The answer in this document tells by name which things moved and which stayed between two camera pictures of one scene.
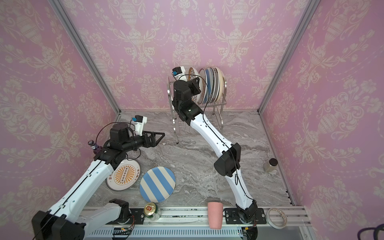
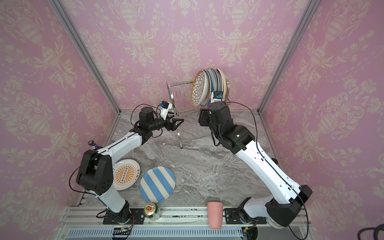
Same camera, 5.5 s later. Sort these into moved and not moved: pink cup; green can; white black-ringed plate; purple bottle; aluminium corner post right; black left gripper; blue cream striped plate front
Moved: black left gripper; white black-ringed plate
Not moved: aluminium corner post right; green can; pink cup; purple bottle; blue cream striped plate front
